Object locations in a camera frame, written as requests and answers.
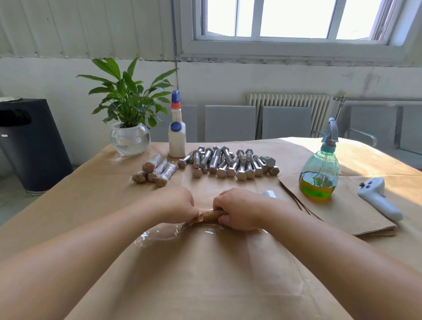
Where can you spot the green leafy plant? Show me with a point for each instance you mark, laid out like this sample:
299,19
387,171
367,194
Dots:
126,92

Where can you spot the large brown paper table cover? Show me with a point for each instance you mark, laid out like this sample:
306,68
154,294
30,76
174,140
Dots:
59,198

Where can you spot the clear cling film sheet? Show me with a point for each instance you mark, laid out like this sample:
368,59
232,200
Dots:
158,234

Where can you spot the black trash bin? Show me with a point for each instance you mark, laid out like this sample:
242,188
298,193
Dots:
36,145

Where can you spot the stack of brown paper sheets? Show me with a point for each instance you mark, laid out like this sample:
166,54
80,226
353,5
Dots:
346,204

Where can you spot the round glass vase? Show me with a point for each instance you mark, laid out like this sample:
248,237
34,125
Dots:
130,140

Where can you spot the white handheld controller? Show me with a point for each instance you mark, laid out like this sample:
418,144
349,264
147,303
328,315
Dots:
379,198

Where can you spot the white framed window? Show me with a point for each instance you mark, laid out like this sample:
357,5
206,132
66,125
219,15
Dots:
303,26

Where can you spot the person's right hand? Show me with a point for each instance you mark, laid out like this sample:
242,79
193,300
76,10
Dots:
244,209

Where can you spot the pile of steel bolts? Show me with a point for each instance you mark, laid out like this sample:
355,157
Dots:
227,163

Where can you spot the person's right forearm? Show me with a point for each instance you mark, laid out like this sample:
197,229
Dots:
356,264

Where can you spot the grey chair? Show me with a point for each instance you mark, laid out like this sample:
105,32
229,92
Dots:
410,135
369,126
191,123
230,124
286,122

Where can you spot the white radiator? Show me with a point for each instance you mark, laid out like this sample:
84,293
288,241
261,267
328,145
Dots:
290,105

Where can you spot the person's left hand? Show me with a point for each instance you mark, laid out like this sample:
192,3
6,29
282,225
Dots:
175,204

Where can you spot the white glue bottle blue cap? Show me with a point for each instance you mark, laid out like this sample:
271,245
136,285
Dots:
177,138

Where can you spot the green spray bottle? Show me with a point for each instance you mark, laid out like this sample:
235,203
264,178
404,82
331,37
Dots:
320,175

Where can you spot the white vertical blind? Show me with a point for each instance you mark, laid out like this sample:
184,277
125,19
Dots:
79,26

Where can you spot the person's left forearm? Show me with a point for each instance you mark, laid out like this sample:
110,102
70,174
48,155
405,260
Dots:
72,264

